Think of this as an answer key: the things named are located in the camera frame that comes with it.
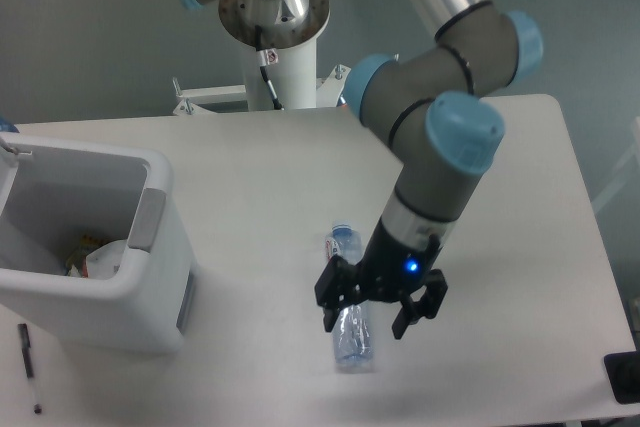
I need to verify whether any clear plastic water bottle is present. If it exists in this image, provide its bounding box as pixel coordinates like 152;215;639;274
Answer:
325;220;374;374

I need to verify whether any black device at edge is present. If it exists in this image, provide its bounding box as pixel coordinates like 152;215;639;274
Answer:
604;351;639;405

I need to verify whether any white plastic wrapper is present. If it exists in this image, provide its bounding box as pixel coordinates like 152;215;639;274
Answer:
86;240;127;280

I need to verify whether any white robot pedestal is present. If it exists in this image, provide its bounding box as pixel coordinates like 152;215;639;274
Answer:
173;0;351;116

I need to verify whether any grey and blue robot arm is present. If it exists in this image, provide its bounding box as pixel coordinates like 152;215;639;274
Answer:
181;0;544;338

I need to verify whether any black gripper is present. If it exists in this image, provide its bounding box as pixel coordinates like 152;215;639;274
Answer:
314;220;448;339

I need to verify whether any colourful snack wrapper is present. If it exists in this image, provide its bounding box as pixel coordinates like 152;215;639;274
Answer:
65;235;109;278

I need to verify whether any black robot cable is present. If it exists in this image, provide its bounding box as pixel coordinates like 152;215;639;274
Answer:
253;24;286;112

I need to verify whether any black pen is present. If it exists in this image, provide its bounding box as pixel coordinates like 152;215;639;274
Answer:
17;323;43;415

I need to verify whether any white trash can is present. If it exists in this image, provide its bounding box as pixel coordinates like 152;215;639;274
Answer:
1;133;197;353

